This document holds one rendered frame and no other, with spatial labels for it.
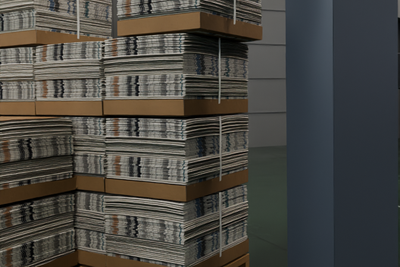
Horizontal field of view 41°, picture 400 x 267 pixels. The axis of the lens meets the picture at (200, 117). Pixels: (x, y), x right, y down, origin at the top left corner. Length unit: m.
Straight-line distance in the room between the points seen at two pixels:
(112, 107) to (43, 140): 0.22
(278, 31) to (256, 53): 0.45
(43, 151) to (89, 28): 0.58
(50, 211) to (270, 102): 5.75
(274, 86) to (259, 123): 0.54
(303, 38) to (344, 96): 0.19
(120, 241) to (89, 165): 0.24
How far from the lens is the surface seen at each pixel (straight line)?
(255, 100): 7.08
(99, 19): 2.05
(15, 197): 1.55
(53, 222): 1.67
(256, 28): 1.72
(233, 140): 1.68
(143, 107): 1.52
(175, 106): 1.45
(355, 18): 1.35
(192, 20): 1.45
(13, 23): 1.91
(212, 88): 1.56
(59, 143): 1.65
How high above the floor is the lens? 0.65
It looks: 2 degrees down
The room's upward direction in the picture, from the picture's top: 1 degrees counter-clockwise
